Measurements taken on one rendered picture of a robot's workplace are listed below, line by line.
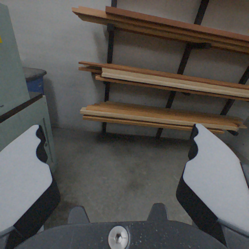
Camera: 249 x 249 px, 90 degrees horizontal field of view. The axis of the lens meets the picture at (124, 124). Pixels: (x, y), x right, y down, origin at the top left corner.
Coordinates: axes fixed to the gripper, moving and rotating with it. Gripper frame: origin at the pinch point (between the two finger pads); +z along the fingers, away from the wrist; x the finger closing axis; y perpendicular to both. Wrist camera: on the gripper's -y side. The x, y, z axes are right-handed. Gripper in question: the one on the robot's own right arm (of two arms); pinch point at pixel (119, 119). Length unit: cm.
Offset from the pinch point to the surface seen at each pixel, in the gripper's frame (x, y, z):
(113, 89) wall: -9, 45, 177
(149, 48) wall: 39, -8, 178
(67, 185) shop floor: -56, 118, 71
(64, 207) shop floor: -51, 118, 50
